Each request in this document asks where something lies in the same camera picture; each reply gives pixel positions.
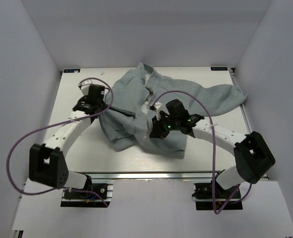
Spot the grey zip-up jacket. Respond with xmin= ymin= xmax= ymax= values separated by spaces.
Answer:
xmin=99 ymin=62 xmax=248 ymax=159

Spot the aluminium table frame rail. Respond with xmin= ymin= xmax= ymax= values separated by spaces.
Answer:
xmin=87 ymin=172 xmax=212 ymax=179

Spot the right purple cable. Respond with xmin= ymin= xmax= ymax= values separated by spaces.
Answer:
xmin=152 ymin=90 xmax=252 ymax=215

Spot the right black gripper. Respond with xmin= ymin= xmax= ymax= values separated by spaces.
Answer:
xmin=150 ymin=113 xmax=179 ymax=139

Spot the blue table sticker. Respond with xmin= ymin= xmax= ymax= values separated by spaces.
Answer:
xmin=210 ymin=66 xmax=228 ymax=71
xmin=63 ymin=68 xmax=80 ymax=73

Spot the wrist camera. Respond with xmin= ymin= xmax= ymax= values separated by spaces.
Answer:
xmin=150 ymin=102 xmax=163 ymax=120
xmin=78 ymin=83 xmax=91 ymax=96

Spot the left blue table sticker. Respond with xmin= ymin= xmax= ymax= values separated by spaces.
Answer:
xmin=63 ymin=68 xmax=80 ymax=73

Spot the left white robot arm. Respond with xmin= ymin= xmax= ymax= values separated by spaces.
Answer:
xmin=29 ymin=84 xmax=107 ymax=198

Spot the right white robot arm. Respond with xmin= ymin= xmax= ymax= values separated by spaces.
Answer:
xmin=149 ymin=99 xmax=276 ymax=198

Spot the purple cable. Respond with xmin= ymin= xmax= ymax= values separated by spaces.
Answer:
xmin=6 ymin=77 xmax=114 ymax=208
xmin=152 ymin=90 xmax=252 ymax=215

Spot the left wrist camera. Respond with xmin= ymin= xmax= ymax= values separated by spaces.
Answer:
xmin=78 ymin=83 xmax=91 ymax=96

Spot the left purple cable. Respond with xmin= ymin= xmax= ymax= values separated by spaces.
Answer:
xmin=6 ymin=77 xmax=114 ymax=208

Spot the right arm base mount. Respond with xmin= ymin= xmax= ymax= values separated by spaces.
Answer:
xmin=191 ymin=183 xmax=243 ymax=211

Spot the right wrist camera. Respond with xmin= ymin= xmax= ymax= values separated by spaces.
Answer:
xmin=150 ymin=102 xmax=163 ymax=120

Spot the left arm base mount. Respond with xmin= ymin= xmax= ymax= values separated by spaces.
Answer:
xmin=60 ymin=180 xmax=114 ymax=208

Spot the right blue table sticker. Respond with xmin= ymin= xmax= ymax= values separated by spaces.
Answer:
xmin=210 ymin=66 xmax=228 ymax=71

